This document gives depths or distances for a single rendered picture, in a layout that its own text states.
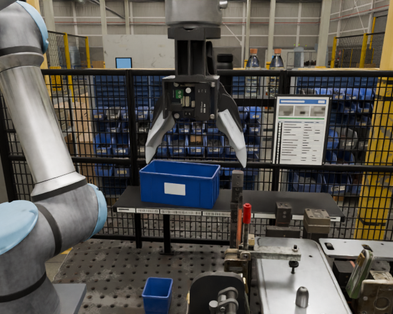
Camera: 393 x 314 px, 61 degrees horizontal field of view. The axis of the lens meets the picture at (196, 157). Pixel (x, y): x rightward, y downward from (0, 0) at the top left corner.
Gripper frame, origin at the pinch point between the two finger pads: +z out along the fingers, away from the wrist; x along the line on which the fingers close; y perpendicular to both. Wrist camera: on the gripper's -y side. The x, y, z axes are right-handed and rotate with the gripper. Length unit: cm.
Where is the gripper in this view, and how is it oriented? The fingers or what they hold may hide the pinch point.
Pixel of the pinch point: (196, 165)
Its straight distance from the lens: 52.6
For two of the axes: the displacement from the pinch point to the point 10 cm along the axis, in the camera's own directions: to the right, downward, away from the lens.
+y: -1.1, 2.9, -9.5
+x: 9.9, 0.3, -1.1
